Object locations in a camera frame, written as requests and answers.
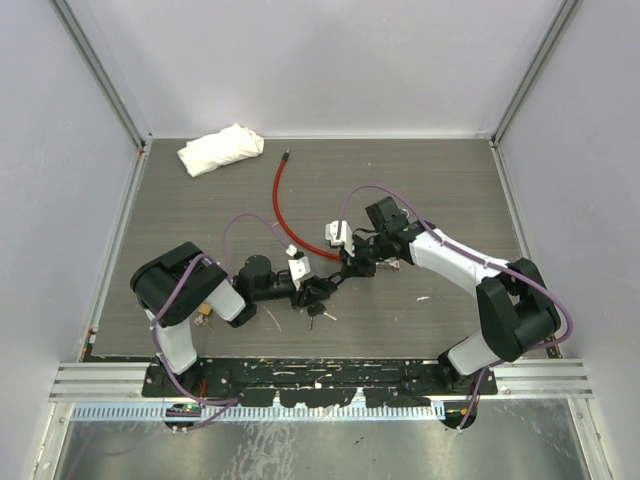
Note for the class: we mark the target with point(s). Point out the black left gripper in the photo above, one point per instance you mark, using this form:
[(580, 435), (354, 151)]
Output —
[(308, 293)]

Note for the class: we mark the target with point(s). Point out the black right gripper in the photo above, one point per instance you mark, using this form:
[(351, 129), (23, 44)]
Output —
[(352, 268)]

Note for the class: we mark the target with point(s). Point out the black-headed key bunch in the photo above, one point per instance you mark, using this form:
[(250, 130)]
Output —
[(318, 309)]

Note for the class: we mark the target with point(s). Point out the small brass padlock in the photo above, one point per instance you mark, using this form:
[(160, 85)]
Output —
[(205, 310)]

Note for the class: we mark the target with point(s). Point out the white cloth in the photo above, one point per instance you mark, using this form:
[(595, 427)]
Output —
[(228, 146)]

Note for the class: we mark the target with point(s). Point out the black padlock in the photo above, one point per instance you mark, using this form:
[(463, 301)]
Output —
[(329, 285)]

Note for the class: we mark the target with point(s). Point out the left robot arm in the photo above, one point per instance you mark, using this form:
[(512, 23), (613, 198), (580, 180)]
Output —
[(171, 288)]

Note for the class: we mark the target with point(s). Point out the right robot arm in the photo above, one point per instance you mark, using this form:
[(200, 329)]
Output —
[(514, 309)]

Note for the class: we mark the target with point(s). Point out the small silver keys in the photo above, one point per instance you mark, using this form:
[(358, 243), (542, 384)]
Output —
[(201, 321)]

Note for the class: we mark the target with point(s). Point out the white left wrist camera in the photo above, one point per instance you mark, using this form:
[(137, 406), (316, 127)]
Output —
[(300, 271)]

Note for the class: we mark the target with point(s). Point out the red cable lock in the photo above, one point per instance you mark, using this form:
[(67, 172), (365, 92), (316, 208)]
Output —
[(280, 218)]

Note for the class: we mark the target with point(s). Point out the blue slotted cable duct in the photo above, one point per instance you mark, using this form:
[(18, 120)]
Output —
[(166, 411)]

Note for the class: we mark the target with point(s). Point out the aluminium frame rail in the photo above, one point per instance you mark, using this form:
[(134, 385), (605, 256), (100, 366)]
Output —
[(108, 381)]

